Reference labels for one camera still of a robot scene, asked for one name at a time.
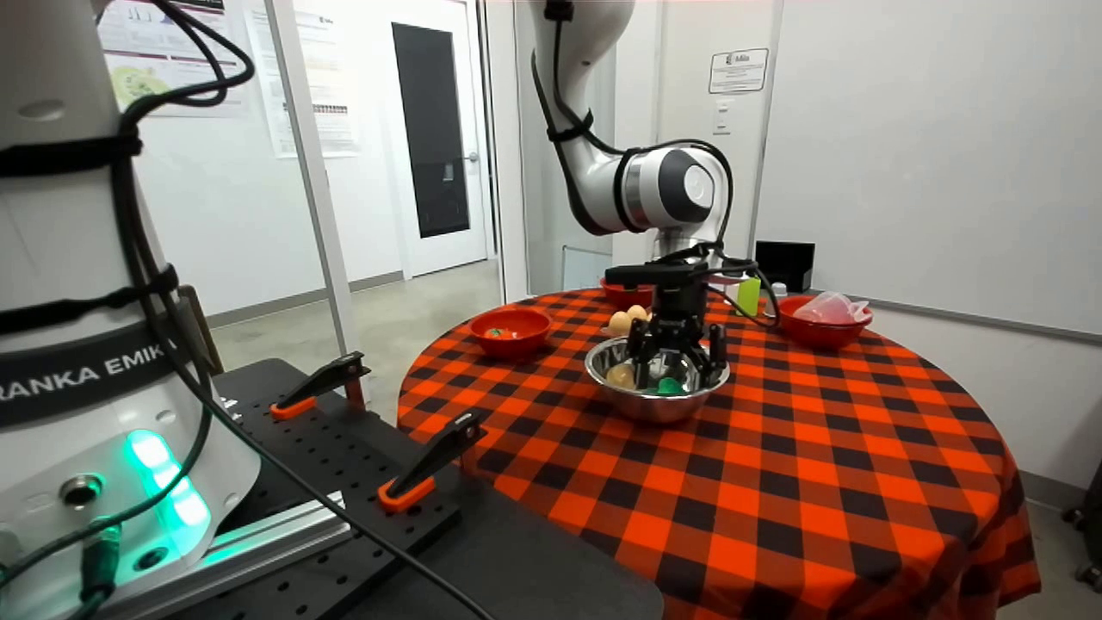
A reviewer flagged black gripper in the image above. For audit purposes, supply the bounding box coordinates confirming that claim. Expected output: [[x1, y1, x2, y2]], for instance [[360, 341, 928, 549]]
[[623, 261, 734, 388]]

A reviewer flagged green toy broccoli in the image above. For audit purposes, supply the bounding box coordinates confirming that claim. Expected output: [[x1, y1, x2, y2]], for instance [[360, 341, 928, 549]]
[[652, 355, 694, 395]]

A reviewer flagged silver metal basin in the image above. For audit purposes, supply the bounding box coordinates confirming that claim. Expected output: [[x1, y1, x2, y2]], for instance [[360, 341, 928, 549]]
[[580, 335, 738, 428]]

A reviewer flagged red bowl with dark contents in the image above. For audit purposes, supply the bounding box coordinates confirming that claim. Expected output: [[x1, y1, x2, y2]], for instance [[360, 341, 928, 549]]
[[598, 278, 657, 312]]

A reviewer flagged green plastic bottle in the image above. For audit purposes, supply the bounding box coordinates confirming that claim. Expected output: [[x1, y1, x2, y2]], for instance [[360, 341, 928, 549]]
[[734, 272, 769, 321]]

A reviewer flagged red bowl holding plastic bag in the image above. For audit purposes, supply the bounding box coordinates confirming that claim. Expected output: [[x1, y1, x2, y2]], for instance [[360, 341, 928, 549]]
[[774, 293, 877, 355]]

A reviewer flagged clear pink plastic bag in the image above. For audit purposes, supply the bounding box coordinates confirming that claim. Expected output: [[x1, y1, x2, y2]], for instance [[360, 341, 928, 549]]
[[787, 290, 874, 327]]

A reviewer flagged red bowl holding tomato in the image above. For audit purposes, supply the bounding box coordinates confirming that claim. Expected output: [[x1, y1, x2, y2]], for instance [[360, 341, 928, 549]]
[[468, 304, 554, 362]]

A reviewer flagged orange black checkered tablecloth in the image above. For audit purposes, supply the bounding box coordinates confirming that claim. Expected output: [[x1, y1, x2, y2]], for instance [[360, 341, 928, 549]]
[[393, 286, 1048, 620]]

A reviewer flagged orange black bar clamp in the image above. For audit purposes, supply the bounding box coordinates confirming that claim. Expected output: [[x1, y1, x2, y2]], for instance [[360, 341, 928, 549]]
[[267, 347, 370, 428], [375, 405, 493, 515]]

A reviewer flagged black perforated robot table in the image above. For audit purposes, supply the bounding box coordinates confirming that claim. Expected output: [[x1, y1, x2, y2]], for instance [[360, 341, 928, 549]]
[[169, 355, 668, 620]]

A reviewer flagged white printed door sign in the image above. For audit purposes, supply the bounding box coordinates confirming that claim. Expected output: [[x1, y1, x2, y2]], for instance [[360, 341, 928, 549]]
[[706, 45, 770, 96]]

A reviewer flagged white door with dark window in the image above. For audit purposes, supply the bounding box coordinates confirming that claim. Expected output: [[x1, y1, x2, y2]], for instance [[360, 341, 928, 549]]
[[381, 0, 493, 281]]

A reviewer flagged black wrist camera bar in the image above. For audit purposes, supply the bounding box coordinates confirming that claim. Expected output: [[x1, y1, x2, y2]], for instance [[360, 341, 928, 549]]
[[601, 261, 691, 293]]

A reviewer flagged black wall holder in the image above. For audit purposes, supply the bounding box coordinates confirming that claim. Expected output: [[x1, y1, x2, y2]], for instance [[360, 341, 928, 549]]
[[754, 238, 820, 296]]

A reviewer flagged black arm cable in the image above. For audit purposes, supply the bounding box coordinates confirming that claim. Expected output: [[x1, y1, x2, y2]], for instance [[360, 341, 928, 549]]
[[525, 0, 738, 270]]

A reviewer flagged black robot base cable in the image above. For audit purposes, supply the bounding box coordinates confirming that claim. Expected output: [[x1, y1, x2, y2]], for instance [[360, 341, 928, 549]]
[[105, 0, 499, 620]]

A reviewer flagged white partition post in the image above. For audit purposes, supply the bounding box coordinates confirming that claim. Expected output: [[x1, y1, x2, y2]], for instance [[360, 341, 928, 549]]
[[264, 0, 360, 362]]

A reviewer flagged white paper wall notice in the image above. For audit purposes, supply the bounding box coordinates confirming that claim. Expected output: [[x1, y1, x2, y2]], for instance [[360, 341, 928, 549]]
[[288, 3, 360, 157]]

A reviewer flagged wall poster with pictures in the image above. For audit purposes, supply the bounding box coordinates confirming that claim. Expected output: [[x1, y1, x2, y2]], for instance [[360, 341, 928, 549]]
[[96, 0, 251, 112]]

